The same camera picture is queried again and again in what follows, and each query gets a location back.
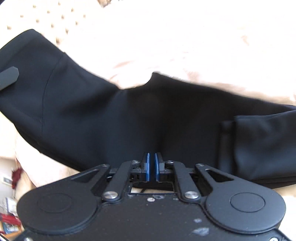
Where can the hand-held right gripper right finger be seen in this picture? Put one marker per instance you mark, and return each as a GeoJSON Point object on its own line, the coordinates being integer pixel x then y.
{"type": "Point", "coordinates": [158, 166]}

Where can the black pants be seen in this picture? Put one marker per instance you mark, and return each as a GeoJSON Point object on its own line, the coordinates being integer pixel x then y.
{"type": "Point", "coordinates": [111, 120]}

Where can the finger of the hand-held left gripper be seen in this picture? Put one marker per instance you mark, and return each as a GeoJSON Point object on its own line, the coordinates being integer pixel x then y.
{"type": "Point", "coordinates": [8, 76]}

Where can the red cloth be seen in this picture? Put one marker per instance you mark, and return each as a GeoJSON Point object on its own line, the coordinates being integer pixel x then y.
{"type": "Point", "coordinates": [16, 177]}

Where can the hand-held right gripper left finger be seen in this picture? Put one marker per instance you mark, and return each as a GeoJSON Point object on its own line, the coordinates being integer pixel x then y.
{"type": "Point", "coordinates": [147, 166]}

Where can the cream tufted headboard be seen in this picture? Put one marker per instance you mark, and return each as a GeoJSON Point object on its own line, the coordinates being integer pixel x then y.
{"type": "Point", "coordinates": [44, 18]}

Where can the cream satin bedspread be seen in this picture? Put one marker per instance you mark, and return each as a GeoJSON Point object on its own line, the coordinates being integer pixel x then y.
{"type": "Point", "coordinates": [175, 44]}

